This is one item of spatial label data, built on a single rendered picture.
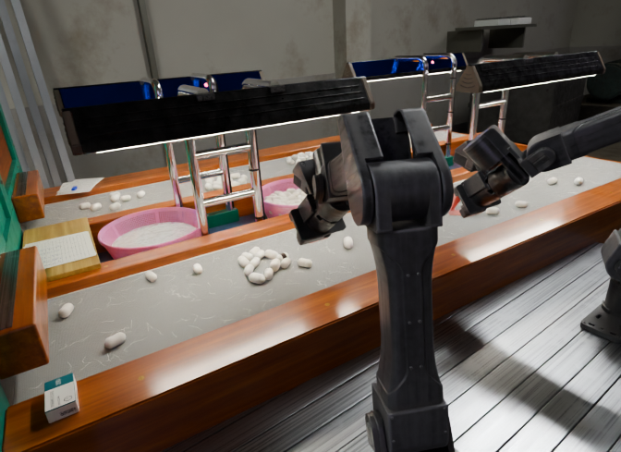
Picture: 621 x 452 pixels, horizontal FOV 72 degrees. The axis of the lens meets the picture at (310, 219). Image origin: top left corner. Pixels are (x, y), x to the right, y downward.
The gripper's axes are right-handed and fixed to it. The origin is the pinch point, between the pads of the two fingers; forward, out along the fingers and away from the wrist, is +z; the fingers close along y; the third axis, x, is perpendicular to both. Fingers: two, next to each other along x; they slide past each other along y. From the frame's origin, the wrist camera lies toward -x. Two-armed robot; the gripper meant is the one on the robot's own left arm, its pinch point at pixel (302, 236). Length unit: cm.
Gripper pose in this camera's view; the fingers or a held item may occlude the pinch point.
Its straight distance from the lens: 90.0
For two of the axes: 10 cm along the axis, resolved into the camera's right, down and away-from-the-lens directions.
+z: -3.5, 3.9, 8.5
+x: 3.7, 8.9, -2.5
